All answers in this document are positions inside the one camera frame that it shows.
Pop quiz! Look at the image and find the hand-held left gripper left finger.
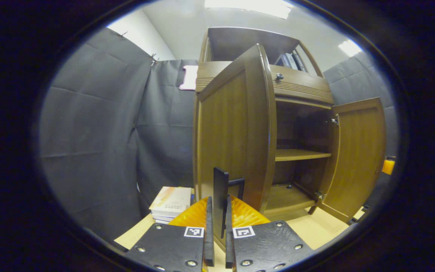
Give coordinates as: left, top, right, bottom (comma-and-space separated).
125, 196, 215, 272

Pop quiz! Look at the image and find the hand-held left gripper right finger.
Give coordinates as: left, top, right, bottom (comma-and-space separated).
225, 195, 314, 272

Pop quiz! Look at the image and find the wooden cabinet door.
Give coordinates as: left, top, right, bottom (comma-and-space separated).
316, 97, 387, 223
194, 43, 277, 252

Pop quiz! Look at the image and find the wooden double-door shoe cabinet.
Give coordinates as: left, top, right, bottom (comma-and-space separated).
193, 26, 387, 224

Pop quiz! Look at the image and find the wooden drawer with black knob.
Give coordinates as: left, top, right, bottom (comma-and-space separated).
196, 61, 334, 105

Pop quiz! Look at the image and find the small ceiling light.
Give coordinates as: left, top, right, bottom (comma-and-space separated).
338, 40, 362, 57

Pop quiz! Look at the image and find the black backdrop cloth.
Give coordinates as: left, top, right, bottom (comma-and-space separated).
38, 26, 399, 242

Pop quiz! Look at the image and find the large rectangular ceiling light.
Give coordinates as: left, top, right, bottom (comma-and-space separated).
204, 0, 292, 19

